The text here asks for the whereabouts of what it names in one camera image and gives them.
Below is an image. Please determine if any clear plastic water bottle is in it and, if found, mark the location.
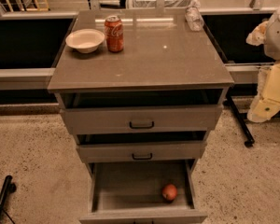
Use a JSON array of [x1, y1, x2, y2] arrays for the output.
[[185, 7, 204, 32]]

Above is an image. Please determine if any grey drawer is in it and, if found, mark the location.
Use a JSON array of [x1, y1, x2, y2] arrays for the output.
[[62, 89, 222, 134], [80, 160, 207, 224], [77, 131, 206, 163]]

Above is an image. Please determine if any white bowl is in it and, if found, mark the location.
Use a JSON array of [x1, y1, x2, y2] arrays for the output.
[[65, 29, 105, 54]]

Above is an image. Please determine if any grey bottom drawer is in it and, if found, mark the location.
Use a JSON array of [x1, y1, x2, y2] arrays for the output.
[[80, 160, 207, 224]]

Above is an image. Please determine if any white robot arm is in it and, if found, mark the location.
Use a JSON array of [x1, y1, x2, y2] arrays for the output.
[[246, 7, 280, 123]]

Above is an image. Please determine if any black stand leg left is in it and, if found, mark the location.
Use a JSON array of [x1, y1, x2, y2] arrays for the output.
[[0, 175, 17, 224]]

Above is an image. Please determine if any red apple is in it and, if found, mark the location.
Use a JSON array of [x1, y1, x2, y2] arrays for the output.
[[161, 184, 177, 202]]

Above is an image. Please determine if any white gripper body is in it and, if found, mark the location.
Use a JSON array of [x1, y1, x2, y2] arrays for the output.
[[247, 62, 280, 123]]

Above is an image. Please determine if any grey middle drawer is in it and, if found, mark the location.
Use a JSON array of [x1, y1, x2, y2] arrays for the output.
[[77, 131, 206, 163]]

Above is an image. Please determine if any black table leg with caster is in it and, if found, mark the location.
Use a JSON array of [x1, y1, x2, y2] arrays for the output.
[[225, 93, 255, 147]]

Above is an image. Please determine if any red coca-cola can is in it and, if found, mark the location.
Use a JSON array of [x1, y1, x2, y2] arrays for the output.
[[105, 15, 124, 52]]

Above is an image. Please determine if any white wire basket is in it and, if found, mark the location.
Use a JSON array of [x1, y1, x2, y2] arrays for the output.
[[126, 0, 200, 9]]

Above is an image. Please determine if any grey top drawer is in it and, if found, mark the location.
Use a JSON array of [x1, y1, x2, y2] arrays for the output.
[[62, 89, 222, 134]]

